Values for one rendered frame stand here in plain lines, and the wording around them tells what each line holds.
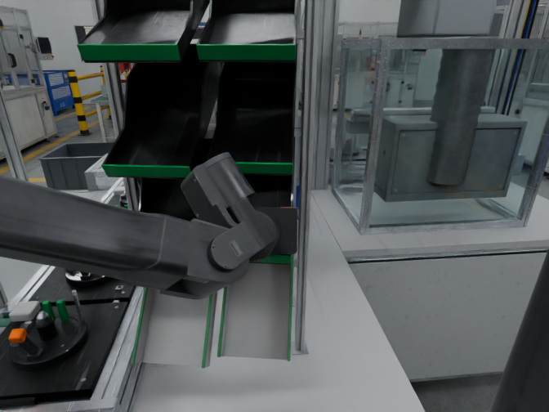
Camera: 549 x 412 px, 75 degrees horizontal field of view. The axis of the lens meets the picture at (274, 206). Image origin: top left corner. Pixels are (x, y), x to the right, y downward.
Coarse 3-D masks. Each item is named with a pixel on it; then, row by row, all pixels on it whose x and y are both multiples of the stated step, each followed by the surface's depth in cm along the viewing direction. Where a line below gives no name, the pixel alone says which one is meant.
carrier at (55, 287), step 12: (48, 276) 95; (60, 276) 95; (72, 276) 91; (84, 276) 90; (96, 276) 91; (48, 288) 90; (60, 288) 90; (72, 288) 90; (84, 288) 90; (96, 288) 90; (108, 288) 90; (132, 288) 90; (36, 300) 86; (48, 300) 86; (72, 300) 86; (84, 300) 86; (96, 300) 86; (108, 300) 86; (120, 300) 87
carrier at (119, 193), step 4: (116, 188) 148; (120, 188) 148; (124, 188) 148; (116, 192) 146; (120, 192) 147; (124, 192) 140; (116, 196) 145; (120, 196) 145; (124, 196) 137; (112, 200) 141; (116, 200) 141; (120, 200) 137; (124, 200) 136; (112, 204) 138; (116, 204) 138; (120, 204) 138
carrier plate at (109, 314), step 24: (72, 312) 82; (96, 312) 82; (120, 312) 82; (0, 336) 75; (96, 336) 75; (0, 360) 69; (72, 360) 69; (96, 360) 69; (0, 384) 64; (24, 384) 64; (48, 384) 64; (72, 384) 64
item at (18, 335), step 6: (24, 324) 65; (12, 330) 62; (18, 330) 62; (24, 330) 63; (12, 336) 62; (18, 336) 62; (24, 336) 63; (12, 342) 62; (18, 342) 62; (24, 342) 63; (30, 342) 65; (24, 348) 65; (30, 348) 65; (36, 348) 67; (30, 354) 67; (36, 354) 67
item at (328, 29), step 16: (320, 0) 148; (336, 0) 148; (320, 16) 150; (336, 16) 151; (320, 32) 153; (336, 32) 153; (320, 48) 155; (336, 48) 156; (320, 64) 158; (320, 80) 161; (320, 96) 164; (320, 112) 166; (320, 128) 170; (320, 144) 173; (320, 160) 176; (320, 176) 179
